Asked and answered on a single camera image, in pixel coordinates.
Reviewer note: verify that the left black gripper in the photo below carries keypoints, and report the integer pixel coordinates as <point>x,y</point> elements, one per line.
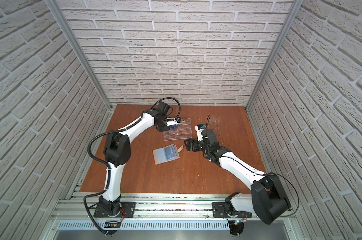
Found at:
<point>166,124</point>

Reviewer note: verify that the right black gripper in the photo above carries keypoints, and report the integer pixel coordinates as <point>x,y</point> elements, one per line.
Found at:
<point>196,145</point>

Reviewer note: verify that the clear plastic organizer box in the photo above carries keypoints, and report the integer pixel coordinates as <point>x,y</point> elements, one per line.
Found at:
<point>184,131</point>

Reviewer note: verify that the tan leather card holder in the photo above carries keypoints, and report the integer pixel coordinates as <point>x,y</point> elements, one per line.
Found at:
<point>167,154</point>

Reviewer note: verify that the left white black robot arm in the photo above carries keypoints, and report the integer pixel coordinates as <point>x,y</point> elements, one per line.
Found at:
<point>117,153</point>

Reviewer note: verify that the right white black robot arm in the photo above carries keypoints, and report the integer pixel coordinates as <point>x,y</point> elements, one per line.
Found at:
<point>268,199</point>

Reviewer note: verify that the perforated metal vent strip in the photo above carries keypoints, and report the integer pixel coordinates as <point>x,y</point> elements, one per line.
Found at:
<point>198,225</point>

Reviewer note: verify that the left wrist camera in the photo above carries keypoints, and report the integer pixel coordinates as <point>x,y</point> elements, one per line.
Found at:
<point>162,108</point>

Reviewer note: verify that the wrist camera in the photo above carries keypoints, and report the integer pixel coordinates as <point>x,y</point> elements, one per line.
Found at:
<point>199,128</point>
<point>162,108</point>

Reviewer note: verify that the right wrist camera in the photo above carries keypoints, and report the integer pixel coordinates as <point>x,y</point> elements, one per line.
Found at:
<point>199,128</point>

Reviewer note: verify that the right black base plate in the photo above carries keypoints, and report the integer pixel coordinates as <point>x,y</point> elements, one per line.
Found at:
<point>225,210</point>

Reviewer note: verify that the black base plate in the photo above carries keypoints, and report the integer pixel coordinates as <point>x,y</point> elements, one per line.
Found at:
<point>116,210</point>
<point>225,210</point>

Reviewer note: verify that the aluminium rail frame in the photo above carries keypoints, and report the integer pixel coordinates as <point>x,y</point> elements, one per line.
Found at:
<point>163,207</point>

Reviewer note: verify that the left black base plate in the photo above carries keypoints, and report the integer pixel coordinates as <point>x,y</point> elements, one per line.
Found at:
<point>116,210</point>

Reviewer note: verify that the right corner aluminium post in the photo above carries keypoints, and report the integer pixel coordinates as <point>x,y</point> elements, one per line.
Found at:
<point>295,7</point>

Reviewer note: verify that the corner aluminium post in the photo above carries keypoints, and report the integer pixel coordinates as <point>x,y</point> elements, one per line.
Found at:
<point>69,34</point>
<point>295,7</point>

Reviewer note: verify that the left corner aluminium post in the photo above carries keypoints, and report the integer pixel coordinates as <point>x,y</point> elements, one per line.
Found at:
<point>69,34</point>

